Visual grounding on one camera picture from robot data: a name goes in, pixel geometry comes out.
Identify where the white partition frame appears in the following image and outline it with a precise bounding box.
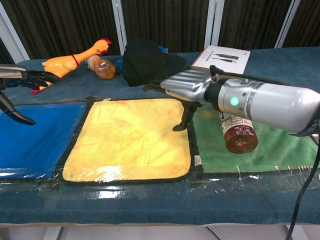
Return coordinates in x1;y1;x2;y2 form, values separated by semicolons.
273;0;302;49
203;0;226;51
0;0;31;64
111;0;129;56

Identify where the brown tea bottle green label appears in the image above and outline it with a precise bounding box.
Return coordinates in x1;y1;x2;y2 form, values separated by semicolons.
218;110;259;155

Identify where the teal table cover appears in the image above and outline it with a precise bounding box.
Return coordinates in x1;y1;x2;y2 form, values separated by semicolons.
0;46;320;228

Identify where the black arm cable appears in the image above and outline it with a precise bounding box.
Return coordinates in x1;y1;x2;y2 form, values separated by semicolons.
209;64;320;240

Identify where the blue cloth mat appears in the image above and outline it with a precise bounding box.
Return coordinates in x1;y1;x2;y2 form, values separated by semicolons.
0;100;87;180

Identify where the black baseball cap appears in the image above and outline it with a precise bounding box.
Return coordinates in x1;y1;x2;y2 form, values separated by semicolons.
121;37;187;88

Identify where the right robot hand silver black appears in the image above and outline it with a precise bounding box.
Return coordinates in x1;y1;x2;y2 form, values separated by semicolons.
142;69;215;132

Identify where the orange drink bottle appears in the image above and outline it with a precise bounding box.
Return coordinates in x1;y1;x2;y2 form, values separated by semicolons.
83;55;117;80

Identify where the clear plastic film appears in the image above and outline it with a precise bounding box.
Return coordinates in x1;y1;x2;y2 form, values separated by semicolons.
0;94;320;200

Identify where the white product box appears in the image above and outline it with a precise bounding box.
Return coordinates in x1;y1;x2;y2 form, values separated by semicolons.
189;45;252;76

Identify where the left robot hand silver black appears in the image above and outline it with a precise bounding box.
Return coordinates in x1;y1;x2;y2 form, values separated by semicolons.
0;64;62;126

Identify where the green towel mat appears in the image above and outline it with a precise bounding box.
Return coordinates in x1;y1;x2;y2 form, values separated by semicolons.
190;103;320;175

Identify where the yellow towel mat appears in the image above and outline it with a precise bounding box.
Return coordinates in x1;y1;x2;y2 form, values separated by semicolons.
60;97;192;187

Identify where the orange rubber chicken toy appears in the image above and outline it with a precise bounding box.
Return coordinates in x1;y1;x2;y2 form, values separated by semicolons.
30;38;113;95

